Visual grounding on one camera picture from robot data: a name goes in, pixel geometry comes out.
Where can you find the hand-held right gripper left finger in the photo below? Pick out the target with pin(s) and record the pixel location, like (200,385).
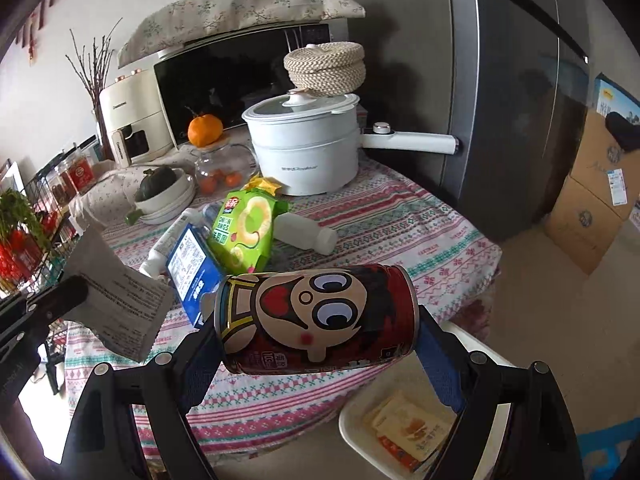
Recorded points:
(197,362)

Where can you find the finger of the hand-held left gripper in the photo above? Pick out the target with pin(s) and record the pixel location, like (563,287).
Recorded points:
(62,296)

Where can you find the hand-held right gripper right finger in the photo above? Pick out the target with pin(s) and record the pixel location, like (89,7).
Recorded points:
(441,366)

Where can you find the paper receipt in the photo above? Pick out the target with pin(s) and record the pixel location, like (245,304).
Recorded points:
(120,305)

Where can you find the blue white carton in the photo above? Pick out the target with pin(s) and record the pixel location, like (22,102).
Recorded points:
(192,265)

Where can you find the white slim bottle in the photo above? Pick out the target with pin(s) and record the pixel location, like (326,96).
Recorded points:
(162,247)

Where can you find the white plastic bin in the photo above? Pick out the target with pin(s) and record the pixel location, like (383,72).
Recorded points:
(362,452)

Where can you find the red cartoon drink can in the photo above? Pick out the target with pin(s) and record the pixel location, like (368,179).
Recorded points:
(320,320)

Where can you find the green snack bag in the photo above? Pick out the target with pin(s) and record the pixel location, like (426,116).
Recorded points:
(245,232)

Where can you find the clear plastic bottle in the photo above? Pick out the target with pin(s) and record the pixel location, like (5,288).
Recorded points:
(209,214)

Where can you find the white plastic bottle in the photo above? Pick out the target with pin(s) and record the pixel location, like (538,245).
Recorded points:
(305,233)

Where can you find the floral under cloth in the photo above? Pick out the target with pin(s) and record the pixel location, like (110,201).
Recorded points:
(472,312)

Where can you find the orange white snack packet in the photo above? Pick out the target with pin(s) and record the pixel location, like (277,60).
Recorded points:
(405,425)

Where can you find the green leafy plant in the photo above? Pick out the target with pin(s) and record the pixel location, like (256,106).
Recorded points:
(20,215)

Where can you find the white floral cloth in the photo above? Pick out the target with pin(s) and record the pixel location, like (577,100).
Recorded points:
(105,195)

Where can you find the red label jar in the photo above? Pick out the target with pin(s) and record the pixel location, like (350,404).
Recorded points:
(80,175)

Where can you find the white ceramic bowl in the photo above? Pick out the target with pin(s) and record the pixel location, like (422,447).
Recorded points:
(170,205)

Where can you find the green squash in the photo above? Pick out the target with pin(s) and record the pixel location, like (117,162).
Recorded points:
(156,184)

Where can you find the patterned striped tablecloth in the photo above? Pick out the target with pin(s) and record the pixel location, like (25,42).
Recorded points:
(390,220)

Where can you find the glass vase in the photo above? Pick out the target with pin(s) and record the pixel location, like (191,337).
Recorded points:
(96,127)

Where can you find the glass teapot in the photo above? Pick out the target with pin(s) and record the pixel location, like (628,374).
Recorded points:
(215,172)

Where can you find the blue plastic item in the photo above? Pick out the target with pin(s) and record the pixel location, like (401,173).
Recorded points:
(612,455)

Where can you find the cardboard box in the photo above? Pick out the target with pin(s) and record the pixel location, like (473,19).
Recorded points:
(595,160)
(580,230)

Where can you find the cream air fryer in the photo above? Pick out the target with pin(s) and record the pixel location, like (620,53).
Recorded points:
(135,115)

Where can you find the orange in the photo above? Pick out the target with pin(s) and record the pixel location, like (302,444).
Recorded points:
(205,130)

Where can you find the dried branches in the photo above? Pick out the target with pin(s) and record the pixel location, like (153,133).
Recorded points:
(95,70)

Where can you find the white electric pot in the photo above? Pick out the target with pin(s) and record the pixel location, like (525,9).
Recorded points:
(310,160)

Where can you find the grey refrigerator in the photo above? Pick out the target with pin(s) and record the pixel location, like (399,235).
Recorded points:
(500,110)

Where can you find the black door microwave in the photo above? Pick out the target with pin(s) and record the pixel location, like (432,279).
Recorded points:
(220,85)

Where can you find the red hanging decoration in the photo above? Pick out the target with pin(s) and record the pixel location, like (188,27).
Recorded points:
(35,25)

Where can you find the black cloth item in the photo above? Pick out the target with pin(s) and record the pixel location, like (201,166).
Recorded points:
(625,132)

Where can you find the blue printed box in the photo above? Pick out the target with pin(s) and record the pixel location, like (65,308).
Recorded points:
(612,97)

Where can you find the woven lidded basket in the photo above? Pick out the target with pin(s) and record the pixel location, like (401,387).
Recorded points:
(325,67)

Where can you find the floral microwave cover cloth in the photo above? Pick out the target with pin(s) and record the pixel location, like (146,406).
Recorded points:
(240,15)

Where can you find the picture frame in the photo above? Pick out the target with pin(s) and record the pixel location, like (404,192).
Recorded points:
(10,177)

